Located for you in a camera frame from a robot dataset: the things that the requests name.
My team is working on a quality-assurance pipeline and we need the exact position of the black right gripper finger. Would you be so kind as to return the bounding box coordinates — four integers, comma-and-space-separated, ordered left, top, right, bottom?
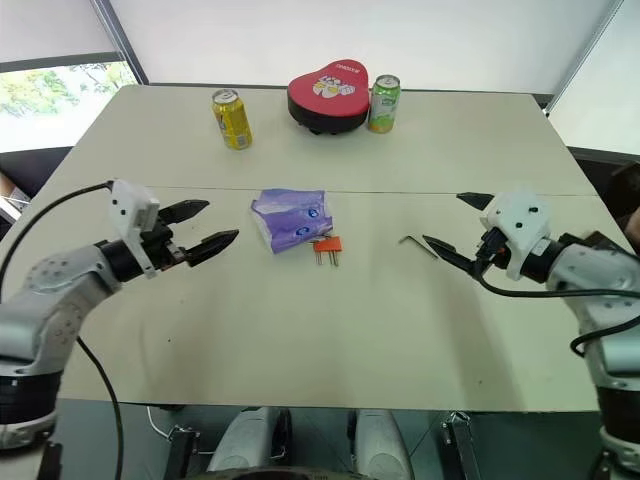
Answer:
422, 234, 484, 279
456, 191, 497, 212

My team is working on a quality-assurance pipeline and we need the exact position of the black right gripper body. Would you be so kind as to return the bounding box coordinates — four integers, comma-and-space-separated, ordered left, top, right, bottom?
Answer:
476, 227, 510, 275

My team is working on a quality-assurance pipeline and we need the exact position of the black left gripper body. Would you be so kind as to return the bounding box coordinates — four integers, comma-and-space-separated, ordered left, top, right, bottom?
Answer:
141, 212, 190, 274

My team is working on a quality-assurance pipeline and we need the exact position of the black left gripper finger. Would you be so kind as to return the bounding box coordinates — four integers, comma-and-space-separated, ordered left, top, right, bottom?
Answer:
158, 199, 211, 225
184, 229, 241, 269

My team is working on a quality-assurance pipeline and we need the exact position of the metal hex key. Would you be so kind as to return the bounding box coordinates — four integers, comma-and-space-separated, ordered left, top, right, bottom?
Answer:
398, 234, 440, 260

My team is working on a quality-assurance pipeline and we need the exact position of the purple tissue pack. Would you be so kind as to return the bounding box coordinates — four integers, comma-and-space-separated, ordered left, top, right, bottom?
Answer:
249, 188, 335, 256

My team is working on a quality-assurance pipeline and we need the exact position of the yellow drink can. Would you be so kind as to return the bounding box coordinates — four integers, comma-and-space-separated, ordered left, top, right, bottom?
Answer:
211, 88, 254, 151

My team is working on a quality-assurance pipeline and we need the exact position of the green drink can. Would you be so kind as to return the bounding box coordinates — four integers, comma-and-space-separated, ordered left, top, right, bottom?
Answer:
368, 74, 402, 135

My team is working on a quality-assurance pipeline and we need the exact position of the dark-haired bystander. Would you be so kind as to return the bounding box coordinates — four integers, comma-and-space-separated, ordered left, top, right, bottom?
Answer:
603, 162, 640, 236

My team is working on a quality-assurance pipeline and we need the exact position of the dark sofa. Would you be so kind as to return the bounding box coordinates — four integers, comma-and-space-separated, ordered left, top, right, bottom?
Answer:
0, 146, 74, 241

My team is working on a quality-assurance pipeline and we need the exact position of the red heart-shaped box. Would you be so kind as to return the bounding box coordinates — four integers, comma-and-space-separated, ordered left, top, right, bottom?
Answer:
286, 60, 372, 137

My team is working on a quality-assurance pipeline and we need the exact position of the white rounded robot leg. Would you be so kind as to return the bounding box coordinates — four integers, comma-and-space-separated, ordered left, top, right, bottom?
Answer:
353, 409, 415, 480
207, 407, 282, 474

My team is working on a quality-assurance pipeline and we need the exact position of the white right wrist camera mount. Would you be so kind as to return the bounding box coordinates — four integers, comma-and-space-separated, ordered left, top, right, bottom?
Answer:
479, 187, 554, 281

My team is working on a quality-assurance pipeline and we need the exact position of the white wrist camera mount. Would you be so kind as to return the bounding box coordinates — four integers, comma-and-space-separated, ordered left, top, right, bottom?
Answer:
479, 187, 554, 281
107, 178, 161, 279

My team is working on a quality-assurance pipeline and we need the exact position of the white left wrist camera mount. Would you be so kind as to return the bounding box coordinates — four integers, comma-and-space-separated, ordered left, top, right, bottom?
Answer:
107, 178, 161, 279

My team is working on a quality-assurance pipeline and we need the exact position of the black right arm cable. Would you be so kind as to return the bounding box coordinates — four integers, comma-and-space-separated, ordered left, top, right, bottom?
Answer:
472, 249, 640, 359

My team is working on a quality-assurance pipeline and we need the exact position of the dark window frame post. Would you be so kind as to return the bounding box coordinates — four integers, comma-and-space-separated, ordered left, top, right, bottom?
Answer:
92, 0, 150, 85

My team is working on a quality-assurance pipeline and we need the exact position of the black metal stand bracket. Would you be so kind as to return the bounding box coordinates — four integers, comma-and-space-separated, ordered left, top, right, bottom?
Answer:
167, 424, 202, 480
440, 411, 476, 480

